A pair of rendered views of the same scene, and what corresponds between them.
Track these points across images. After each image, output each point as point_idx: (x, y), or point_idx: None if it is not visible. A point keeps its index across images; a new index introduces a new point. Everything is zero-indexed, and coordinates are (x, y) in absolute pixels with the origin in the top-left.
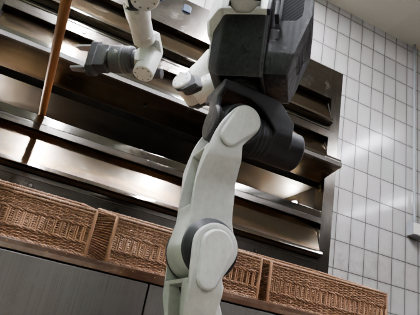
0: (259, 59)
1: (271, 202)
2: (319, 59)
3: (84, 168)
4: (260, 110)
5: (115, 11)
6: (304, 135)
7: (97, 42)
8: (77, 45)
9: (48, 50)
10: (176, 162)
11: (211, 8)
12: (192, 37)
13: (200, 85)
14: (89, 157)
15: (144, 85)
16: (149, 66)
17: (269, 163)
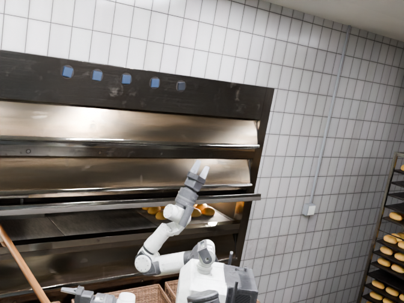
0: None
1: (202, 233)
2: (254, 81)
3: (54, 272)
4: None
5: (54, 109)
6: (232, 163)
7: (80, 294)
8: (61, 291)
9: (8, 214)
10: (126, 235)
11: (178, 300)
12: (133, 109)
13: (159, 273)
14: (55, 259)
15: (98, 205)
16: None
17: None
